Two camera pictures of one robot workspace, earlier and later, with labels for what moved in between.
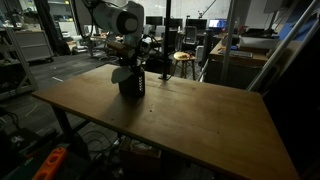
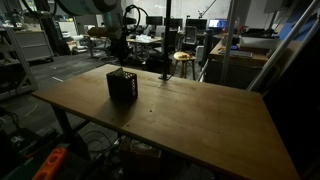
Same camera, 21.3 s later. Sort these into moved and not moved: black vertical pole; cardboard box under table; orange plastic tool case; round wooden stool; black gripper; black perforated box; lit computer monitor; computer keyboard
Moved: black gripper; black perforated box
Not moved: round wooden stool; computer keyboard; orange plastic tool case; cardboard box under table; lit computer monitor; black vertical pole
